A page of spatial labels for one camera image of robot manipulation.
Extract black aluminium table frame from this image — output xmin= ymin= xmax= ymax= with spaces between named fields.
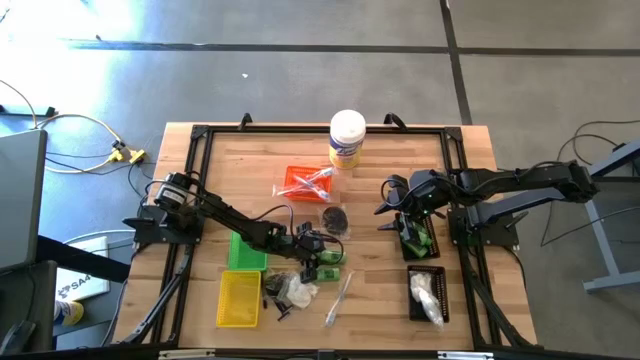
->
xmin=119 ymin=122 xmax=539 ymax=351

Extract blue toothbrush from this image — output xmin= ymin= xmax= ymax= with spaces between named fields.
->
xmin=324 ymin=269 xmax=355 ymax=329
xmin=272 ymin=167 xmax=337 ymax=200
xmin=293 ymin=173 xmax=332 ymax=199

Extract black floor cables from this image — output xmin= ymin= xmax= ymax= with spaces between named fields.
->
xmin=44 ymin=149 xmax=151 ymax=177

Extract black computer mouse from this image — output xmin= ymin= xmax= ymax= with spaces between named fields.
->
xmin=0 ymin=319 xmax=37 ymax=357

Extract white printed box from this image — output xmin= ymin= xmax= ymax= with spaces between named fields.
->
xmin=54 ymin=236 xmax=111 ymax=302

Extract grey metal table frame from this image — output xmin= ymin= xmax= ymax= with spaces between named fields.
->
xmin=579 ymin=138 xmax=640 ymax=294

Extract yellow plastic basket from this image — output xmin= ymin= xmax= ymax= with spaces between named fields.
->
xmin=215 ymin=269 xmax=263 ymax=328

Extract orange plastic basket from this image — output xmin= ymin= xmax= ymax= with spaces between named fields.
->
xmin=283 ymin=165 xmax=334 ymax=204

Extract black table edge beam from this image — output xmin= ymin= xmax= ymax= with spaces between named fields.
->
xmin=0 ymin=343 xmax=640 ymax=360

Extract black desk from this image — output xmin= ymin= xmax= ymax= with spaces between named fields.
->
xmin=0 ymin=259 xmax=59 ymax=354

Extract yellow and blue cup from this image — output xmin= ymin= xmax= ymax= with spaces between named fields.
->
xmin=53 ymin=299 xmax=85 ymax=327

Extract yellow floor cable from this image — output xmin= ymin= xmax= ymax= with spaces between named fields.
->
xmin=34 ymin=113 xmax=124 ymax=174

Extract green plastic basket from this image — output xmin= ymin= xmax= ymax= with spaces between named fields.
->
xmin=227 ymin=229 xmax=270 ymax=273

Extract black plastic basket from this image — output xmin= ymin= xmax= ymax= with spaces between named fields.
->
xmin=398 ymin=212 xmax=442 ymax=263
xmin=406 ymin=264 xmax=450 ymax=324

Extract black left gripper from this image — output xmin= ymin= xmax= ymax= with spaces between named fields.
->
xmin=278 ymin=224 xmax=338 ymax=285

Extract black floor bar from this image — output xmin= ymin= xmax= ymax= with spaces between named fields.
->
xmin=0 ymin=103 xmax=57 ymax=118

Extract black floor cable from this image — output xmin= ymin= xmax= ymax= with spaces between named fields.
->
xmin=555 ymin=118 xmax=640 ymax=166

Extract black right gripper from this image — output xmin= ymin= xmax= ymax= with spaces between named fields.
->
xmin=374 ymin=168 xmax=450 ymax=249

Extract bag of black hair ties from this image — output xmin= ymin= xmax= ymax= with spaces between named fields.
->
xmin=318 ymin=203 xmax=350 ymax=239

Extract Lysol wipes canister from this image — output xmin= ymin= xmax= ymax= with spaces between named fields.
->
xmin=328 ymin=108 xmax=368 ymax=171

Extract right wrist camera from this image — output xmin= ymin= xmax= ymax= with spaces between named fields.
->
xmin=385 ymin=173 xmax=410 ymax=202

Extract silver bracket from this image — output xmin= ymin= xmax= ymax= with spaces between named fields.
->
xmin=437 ymin=351 xmax=496 ymax=360
xmin=157 ymin=349 xmax=216 ymax=360

